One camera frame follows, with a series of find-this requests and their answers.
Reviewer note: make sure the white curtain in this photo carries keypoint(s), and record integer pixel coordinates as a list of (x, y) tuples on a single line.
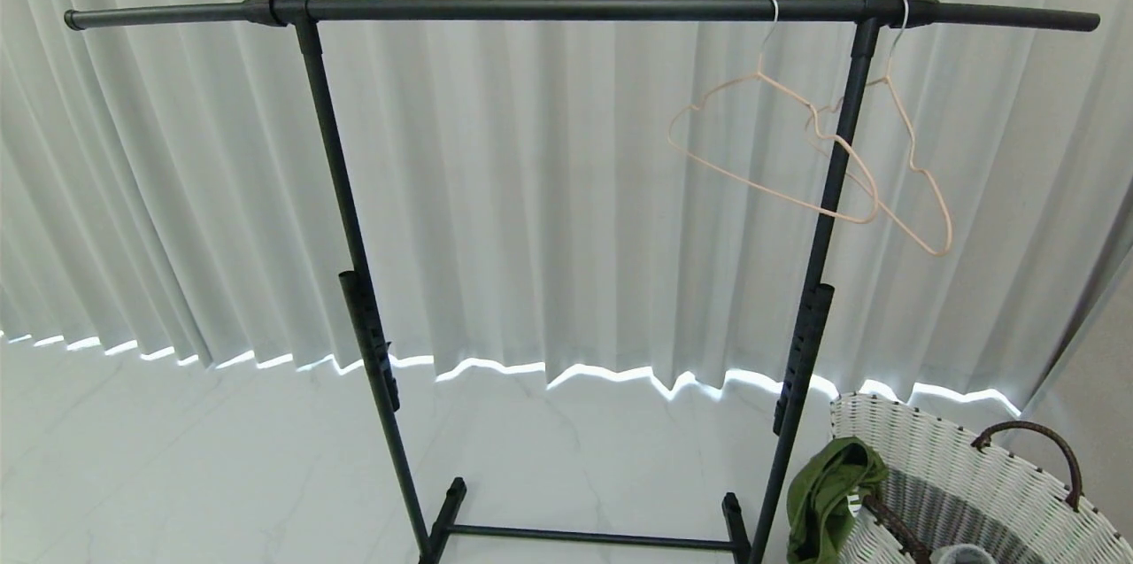
[(549, 192)]

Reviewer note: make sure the black clothes rack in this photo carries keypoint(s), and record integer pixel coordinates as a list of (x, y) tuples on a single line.
[(549, 10)]

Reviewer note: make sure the pink clothes hanger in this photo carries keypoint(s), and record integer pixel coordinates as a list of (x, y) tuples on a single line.
[(911, 158), (763, 77)]

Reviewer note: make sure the green garment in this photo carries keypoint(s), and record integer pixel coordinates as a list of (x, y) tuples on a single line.
[(823, 493)]

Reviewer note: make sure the white laundry basket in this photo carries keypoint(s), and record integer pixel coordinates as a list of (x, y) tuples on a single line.
[(956, 467)]

